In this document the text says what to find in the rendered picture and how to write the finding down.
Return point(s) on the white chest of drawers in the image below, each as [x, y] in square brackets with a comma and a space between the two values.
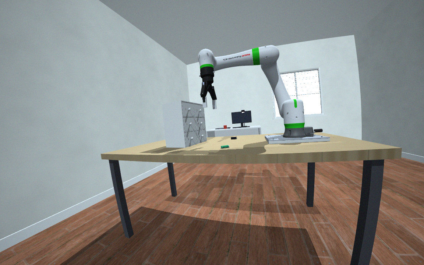
[173, 124]

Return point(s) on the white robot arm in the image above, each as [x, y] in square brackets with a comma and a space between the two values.
[291, 110]

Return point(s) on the grey drawer front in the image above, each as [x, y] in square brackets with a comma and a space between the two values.
[199, 110]
[190, 138]
[201, 135]
[188, 109]
[200, 123]
[189, 123]

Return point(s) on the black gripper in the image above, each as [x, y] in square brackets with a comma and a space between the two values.
[206, 87]

